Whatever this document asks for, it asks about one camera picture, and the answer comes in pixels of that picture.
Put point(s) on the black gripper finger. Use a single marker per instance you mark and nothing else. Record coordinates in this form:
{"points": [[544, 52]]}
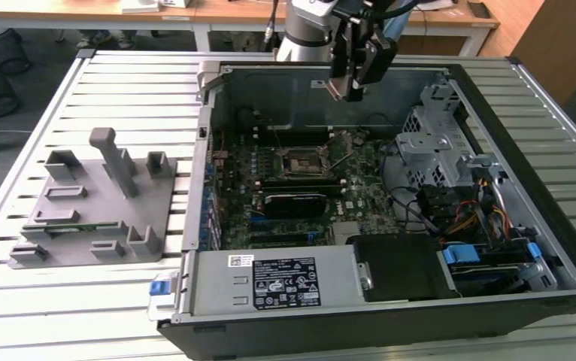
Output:
{"points": [[380, 60], [346, 49]]}

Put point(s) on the silver CPU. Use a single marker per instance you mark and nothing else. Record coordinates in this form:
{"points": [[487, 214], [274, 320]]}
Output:
{"points": [[338, 89]]}

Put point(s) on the thin metal locking lever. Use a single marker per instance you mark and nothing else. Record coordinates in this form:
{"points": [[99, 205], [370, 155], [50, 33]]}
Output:
{"points": [[342, 159], [276, 137]]}

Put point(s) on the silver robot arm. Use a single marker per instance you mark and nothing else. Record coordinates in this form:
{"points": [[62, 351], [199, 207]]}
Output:
{"points": [[300, 45]]}

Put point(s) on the CPU socket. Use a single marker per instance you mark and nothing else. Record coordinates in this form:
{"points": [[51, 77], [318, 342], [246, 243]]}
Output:
{"points": [[302, 163]]}

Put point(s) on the silver coin battery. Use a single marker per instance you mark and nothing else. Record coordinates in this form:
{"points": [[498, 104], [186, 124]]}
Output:
{"points": [[359, 140]]}

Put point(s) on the black phone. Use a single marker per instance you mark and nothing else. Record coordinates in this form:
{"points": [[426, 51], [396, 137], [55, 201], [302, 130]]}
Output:
{"points": [[479, 10]]}

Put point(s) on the black RAM slot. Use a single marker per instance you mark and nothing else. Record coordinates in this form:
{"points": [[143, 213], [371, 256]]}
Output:
{"points": [[303, 139], [298, 181], [298, 185], [303, 130], [268, 193], [303, 143], [303, 134], [298, 189]]}

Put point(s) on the silver drive cage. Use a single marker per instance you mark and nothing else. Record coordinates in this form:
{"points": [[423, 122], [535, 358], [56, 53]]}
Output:
{"points": [[428, 150]]}

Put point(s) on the green motherboard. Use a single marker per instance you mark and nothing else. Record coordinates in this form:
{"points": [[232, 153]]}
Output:
{"points": [[371, 188]]}

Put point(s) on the wooden cabinet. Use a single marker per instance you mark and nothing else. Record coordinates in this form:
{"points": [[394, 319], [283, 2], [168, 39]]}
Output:
{"points": [[559, 45]]}

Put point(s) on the white labelled box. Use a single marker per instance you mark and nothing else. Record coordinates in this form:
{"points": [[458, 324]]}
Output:
{"points": [[175, 3]]}

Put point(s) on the black graphics card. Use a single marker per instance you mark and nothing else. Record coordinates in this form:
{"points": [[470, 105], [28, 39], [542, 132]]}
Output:
{"points": [[295, 207]]}

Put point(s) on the silver chipset heatsink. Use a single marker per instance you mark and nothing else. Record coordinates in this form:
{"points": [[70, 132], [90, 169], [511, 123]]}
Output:
{"points": [[347, 230]]}

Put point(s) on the black expansion slot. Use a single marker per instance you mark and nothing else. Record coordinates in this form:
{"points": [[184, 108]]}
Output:
{"points": [[288, 239]]}

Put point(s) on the blue disk carrier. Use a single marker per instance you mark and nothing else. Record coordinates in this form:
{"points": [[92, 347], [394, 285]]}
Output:
{"points": [[460, 257]]}

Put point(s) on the black plastic cover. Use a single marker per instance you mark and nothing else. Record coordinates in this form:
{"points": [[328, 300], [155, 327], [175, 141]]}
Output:
{"points": [[399, 267]]}

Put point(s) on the blue plastic tab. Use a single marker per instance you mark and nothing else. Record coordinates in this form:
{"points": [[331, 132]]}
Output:
{"points": [[534, 251]]}

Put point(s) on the grey parts rack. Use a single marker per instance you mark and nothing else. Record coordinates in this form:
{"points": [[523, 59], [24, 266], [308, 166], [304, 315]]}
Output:
{"points": [[107, 229]]}

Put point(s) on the grey power supply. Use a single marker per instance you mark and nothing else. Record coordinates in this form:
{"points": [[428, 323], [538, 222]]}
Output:
{"points": [[218, 286]]}

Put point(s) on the blue case latch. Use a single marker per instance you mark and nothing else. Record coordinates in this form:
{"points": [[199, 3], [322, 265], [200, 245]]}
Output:
{"points": [[160, 287]]}

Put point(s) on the black PC case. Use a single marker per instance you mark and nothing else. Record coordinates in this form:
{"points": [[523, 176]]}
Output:
{"points": [[318, 338]]}

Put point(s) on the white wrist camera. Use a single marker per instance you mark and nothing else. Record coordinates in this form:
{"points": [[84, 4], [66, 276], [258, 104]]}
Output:
{"points": [[314, 11]]}

